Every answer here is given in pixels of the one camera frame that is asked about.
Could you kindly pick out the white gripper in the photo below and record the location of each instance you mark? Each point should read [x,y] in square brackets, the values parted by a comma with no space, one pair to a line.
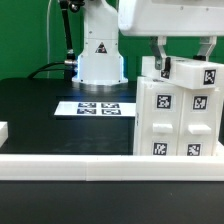
[160,18]

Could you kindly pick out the white cabinet top block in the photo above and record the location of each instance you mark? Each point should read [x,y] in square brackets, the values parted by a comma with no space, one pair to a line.
[187,73]

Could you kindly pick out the white cabinet door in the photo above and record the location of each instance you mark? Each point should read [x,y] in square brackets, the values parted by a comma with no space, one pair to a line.
[164,117]
[200,122]

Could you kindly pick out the white cabinet body box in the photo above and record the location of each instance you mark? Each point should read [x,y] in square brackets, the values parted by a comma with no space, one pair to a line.
[141,133]

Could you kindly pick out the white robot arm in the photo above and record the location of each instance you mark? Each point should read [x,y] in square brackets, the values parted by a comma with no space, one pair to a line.
[100,62]

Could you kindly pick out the white tag sheet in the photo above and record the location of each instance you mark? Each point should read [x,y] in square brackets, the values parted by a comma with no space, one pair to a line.
[105,109]

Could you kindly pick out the white U-shaped border fence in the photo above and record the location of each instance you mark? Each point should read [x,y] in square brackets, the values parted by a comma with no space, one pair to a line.
[107,168]

